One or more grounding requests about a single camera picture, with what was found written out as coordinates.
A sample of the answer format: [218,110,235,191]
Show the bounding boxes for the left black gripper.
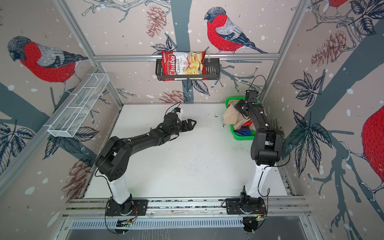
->
[169,118,197,136]

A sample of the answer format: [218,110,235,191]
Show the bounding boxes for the beige drawstring shorts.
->
[223,100,256,131]

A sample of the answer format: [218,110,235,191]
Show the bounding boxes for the green plastic basket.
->
[225,96,256,141]

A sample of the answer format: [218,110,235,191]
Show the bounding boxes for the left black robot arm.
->
[96,112,197,217]

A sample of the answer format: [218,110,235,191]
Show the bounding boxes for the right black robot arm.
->
[235,90,284,215]

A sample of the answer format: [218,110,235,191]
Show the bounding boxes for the rainbow coloured shorts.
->
[235,120,254,137]

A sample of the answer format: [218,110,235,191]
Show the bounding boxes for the red cassava chips bag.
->
[162,51,207,81]

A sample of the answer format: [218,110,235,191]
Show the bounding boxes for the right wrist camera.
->
[245,90,259,104]

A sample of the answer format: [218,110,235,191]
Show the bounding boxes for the black wire wall basket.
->
[155,58,221,81]

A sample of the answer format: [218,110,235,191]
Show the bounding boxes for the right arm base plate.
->
[224,197,267,215]

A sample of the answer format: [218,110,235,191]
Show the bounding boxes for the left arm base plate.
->
[105,199,149,217]

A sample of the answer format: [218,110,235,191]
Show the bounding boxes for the white wire mesh shelf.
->
[43,73,110,138]

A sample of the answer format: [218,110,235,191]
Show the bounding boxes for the aluminium mounting rail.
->
[62,196,312,220]

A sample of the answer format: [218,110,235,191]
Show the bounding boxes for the white vented cable duct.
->
[70,217,244,230]

